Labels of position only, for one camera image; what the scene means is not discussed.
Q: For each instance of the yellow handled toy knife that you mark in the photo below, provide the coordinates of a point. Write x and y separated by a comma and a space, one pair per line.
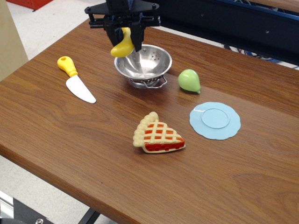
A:
74, 83

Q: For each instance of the dark blue metal frame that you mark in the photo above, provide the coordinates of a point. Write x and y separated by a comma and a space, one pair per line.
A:
241, 24

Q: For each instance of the toy cherry pie slice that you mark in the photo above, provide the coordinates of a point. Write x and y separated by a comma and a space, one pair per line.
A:
155, 136

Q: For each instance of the beige cardboard panel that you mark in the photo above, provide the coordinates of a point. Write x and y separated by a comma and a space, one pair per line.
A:
12, 52

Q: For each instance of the light blue toy plate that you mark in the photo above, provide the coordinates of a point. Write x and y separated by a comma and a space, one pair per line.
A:
215, 120

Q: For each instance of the yellow toy banana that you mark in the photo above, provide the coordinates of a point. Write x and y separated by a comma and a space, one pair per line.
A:
125, 47

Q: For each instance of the steel colander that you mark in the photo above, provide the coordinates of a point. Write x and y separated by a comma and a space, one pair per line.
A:
146, 68

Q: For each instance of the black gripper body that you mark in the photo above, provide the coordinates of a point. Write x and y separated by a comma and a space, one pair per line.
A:
123, 13

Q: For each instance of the green toy pear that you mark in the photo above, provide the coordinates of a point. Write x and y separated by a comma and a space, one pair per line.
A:
189, 80

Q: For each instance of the black table leg frame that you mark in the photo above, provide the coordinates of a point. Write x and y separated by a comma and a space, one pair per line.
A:
13, 211

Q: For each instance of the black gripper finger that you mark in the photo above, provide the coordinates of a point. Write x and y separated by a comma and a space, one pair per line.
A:
137, 33
114, 34

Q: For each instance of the red box on floor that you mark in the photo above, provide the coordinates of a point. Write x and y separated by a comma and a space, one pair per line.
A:
32, 4

